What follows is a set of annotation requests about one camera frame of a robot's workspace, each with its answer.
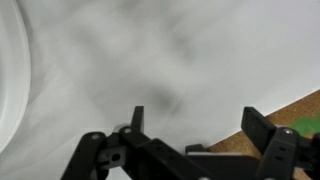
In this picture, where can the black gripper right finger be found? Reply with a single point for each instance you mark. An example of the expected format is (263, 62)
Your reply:
(276, 146)

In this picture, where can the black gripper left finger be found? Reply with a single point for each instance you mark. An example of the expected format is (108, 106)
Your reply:
(100, 156)

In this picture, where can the white dish rack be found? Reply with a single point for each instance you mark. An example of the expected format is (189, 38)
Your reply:
(13, 83)

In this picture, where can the white cloth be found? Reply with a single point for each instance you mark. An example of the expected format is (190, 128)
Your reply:
(166, 50)

